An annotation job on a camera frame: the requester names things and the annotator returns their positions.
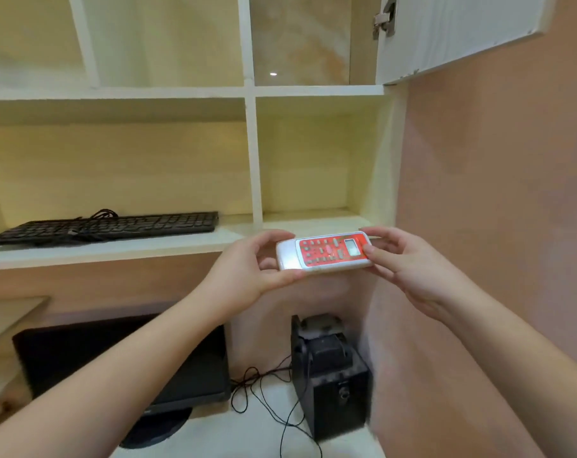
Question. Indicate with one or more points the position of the person's left hand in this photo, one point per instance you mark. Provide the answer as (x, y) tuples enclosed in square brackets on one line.
[(236, 276)]

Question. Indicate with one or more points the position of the person's right hand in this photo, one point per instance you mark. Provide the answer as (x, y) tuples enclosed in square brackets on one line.
[(419, 276)]

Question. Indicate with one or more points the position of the person's right thumb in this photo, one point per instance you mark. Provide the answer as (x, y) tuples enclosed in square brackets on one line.
[(375, 252)]

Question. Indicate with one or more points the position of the person's left thumb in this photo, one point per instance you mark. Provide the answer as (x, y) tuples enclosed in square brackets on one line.
[(283, 278)]

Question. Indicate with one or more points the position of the white and red remote control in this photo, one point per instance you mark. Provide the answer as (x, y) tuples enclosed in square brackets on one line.
[(326, 251)]

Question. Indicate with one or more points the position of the person's right forearm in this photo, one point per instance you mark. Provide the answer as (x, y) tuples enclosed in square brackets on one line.
[(522, 372)]

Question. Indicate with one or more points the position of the person's left forearm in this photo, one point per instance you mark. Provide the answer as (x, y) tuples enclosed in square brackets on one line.
[(102, 381)]

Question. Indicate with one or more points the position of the black speaker box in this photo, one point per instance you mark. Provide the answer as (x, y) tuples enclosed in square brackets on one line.
[(331, 376)]

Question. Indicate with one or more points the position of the black computer monitor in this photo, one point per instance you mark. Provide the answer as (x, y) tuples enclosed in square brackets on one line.
[(198, 372)]

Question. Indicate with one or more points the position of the white wooden shelf unit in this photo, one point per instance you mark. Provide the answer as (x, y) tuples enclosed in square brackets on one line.
[(250, 138)]

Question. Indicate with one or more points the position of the black computer keyboard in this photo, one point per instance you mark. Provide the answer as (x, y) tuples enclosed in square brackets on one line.
[(102, 227)]

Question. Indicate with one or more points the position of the metal cabinet hinge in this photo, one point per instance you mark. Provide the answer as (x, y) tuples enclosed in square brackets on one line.
[(385, 18)]

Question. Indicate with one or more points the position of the white cabinet door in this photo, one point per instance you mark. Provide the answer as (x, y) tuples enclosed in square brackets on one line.
[(460, 33)]

